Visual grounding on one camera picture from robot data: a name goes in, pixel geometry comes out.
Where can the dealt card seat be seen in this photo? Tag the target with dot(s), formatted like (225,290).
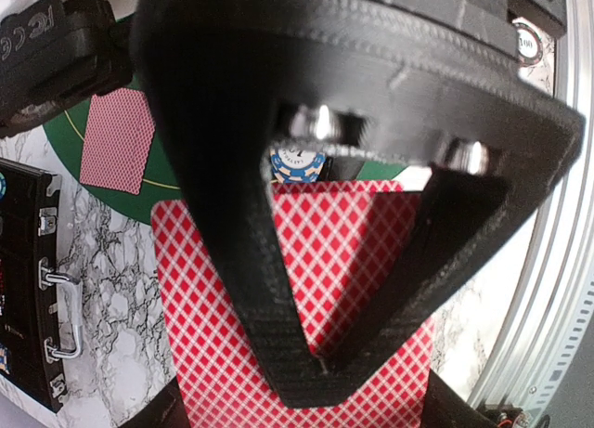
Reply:
(117,139)

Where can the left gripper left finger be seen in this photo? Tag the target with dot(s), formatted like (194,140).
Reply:
(165,410)

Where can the discarded burn card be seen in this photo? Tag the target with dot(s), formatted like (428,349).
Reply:
(340,240)

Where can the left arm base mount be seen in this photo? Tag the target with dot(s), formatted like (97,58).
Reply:
(508,416)

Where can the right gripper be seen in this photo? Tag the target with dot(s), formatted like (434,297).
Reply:
(431,82)

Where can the black poker chip case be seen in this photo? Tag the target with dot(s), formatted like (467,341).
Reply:
(41,308)

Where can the front aluminium rail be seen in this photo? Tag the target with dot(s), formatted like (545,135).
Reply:
(553,301)

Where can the placed ten chips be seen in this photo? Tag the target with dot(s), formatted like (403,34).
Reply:
(296,165)

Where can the orange hundred chip stack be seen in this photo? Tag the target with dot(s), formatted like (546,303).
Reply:
(530,47)

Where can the round green poker mat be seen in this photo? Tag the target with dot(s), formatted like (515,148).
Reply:
(66,136)

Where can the red-backed playing card deck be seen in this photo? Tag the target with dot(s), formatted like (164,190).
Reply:
(220,380)

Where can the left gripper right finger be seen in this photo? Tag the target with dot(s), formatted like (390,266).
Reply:
(443,408)

